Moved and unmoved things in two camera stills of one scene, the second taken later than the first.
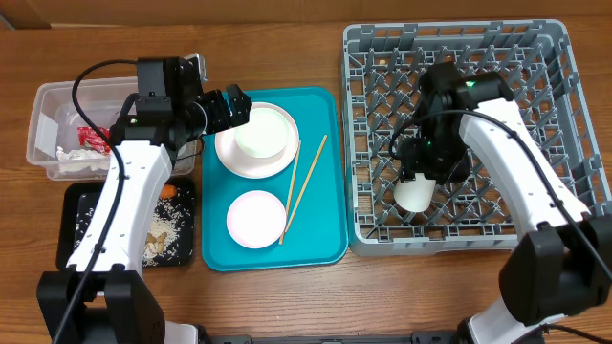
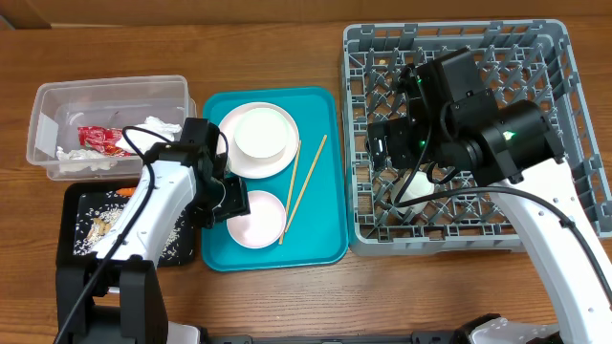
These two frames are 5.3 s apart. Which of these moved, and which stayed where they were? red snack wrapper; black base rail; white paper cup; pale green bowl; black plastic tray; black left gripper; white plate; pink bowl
Moved: black left gripper; white paper cup
Stayed: pale green bowl; white plate; pink bowl; black plastic tray; red snack wrapper; black base rail
